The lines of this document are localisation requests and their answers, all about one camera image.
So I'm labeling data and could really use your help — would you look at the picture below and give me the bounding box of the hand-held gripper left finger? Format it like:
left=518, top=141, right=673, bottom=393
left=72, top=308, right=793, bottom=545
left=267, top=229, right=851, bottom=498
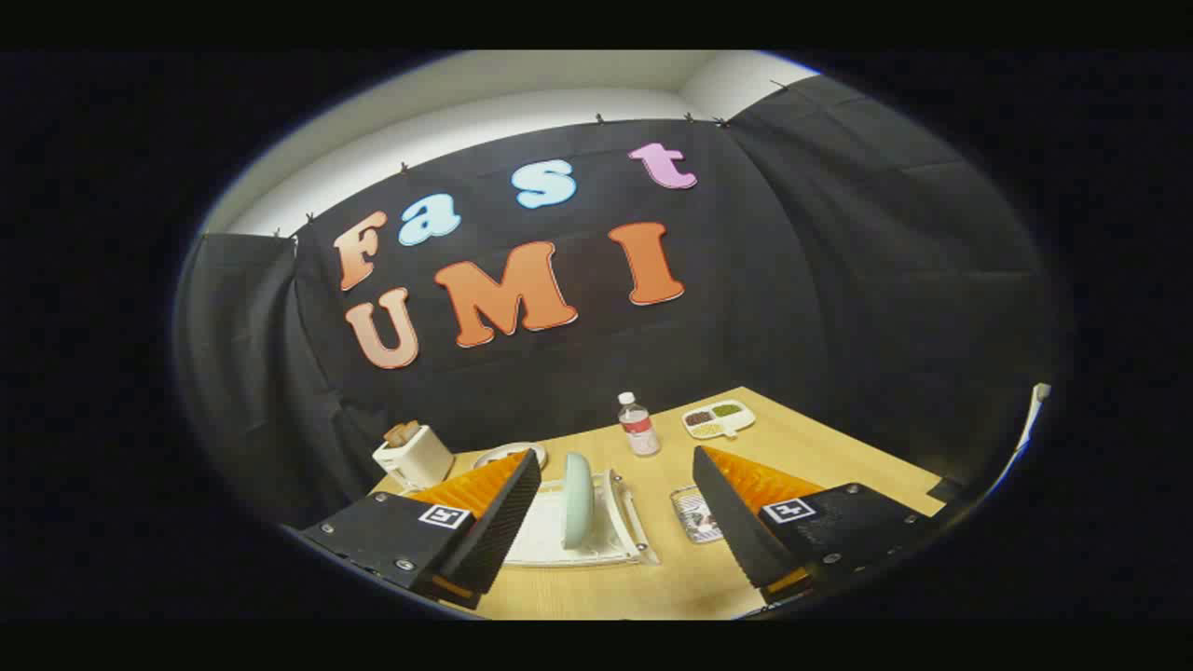
left=296, top=448, right=543, bottom=611

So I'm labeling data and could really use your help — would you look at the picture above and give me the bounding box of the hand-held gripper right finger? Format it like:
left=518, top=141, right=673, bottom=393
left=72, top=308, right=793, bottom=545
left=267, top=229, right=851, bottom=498
left=692, top=445, right=942, bottom=605

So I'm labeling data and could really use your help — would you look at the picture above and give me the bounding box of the white dish rack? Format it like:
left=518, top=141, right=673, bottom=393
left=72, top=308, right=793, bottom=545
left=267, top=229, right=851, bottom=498
left=503, top=469, right=661, bottom=569

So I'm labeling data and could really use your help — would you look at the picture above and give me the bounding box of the metal wire basket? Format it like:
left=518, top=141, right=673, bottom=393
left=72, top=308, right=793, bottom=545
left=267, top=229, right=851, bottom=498
left=670, top=485, right=726, bottom=545

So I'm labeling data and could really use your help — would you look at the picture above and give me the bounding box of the light green plate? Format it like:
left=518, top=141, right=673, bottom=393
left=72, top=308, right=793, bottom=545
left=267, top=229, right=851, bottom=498
left=562, top=453, right=596, bottom=551

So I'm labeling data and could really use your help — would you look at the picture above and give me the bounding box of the beige plate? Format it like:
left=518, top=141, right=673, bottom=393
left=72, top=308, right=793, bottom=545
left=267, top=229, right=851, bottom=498
left=473, top=442, right=548, bottom=471

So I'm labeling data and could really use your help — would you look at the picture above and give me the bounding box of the white divided dish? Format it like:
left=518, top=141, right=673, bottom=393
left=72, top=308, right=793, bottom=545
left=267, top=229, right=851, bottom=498
left=681, top=400, right=757, bottom=441

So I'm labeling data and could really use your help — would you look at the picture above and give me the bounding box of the cream toaster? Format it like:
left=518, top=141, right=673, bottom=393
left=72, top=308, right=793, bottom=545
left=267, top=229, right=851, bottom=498
left=372, top=425, right=456, bottom=491

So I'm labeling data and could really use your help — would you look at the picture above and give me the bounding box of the clear water bottle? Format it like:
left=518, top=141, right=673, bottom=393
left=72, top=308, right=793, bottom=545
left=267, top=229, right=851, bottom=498
left=617, top=392, right=662, bottom=458

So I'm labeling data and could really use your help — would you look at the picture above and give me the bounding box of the black backdrop cloth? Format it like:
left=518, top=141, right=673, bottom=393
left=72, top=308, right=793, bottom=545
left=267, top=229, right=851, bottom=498
left=172, top=75, right=1063, bottom=532

